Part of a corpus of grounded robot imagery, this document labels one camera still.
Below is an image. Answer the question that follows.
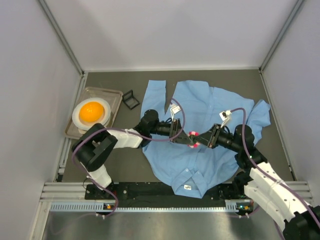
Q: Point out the pink flower brooch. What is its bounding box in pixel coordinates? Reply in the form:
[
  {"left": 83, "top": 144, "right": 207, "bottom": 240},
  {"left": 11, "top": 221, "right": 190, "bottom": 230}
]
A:
[{"left": 188, "top": 131, "right": 200, "bottom": 149}]

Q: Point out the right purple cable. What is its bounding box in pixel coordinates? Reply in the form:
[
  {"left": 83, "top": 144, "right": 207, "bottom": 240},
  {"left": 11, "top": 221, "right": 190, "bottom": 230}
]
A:
[{"left": 228, "top": 107, "right": 320, "bottom": 240}]

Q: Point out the grey slotted cable duct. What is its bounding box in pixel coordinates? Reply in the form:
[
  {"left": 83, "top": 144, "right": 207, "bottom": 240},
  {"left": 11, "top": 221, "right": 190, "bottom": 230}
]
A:
[{"left": 50, "top": 202, "right": 253, "bottom": 213}]

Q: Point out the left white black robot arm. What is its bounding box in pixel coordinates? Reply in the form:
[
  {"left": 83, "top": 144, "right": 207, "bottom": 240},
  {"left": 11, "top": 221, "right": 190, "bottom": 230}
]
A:
[{"left": 71, "top": 109, "right": 194, "bottom": 190}]

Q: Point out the small black stand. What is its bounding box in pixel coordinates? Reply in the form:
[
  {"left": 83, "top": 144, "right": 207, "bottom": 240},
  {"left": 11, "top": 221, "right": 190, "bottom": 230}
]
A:
[{"left": 122, "top": 89, "right": 140, "bottom": 110}]

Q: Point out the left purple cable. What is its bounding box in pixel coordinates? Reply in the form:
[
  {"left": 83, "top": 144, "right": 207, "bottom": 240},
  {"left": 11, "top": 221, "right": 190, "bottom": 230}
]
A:
[{"left": 71, "top": 97, "right": 187, "bottom": 217}]

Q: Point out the purple cable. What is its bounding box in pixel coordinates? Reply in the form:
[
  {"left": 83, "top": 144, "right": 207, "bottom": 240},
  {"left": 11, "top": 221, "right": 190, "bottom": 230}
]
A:
[
  {"left": 228, "top": 107, "right": 320, "bottom": 240},
  {"left": 71, "top": 97, "right": 187, "bottom": 217}
]

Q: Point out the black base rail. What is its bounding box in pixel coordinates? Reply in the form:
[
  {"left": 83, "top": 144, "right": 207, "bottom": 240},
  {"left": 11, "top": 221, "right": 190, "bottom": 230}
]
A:
[{"left": 84, "top": 182, "right": 254, "bottom": 208}]

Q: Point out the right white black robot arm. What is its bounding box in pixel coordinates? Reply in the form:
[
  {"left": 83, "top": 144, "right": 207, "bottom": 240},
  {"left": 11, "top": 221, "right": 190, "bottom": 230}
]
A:
[{"left": 192, "top": 124, "right": 320, "bottom": 240}]

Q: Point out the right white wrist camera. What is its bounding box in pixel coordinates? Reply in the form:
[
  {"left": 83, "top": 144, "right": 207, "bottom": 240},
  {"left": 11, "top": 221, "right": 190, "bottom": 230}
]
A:
[{"left": 219, "top": 110, "right": 232, "bottom": 127}]

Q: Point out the orange bowl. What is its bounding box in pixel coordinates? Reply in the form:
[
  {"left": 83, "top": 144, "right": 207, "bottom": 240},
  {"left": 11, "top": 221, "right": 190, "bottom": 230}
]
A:
[{"left": 79, "top": 101, "right": 104, "bottom": 123}]

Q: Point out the light blue button shirt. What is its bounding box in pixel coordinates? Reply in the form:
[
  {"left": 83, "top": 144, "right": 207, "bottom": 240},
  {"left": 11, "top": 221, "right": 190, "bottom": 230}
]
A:
[{"left": 142, "top": 80, "right": 271, "bottom": 198}]

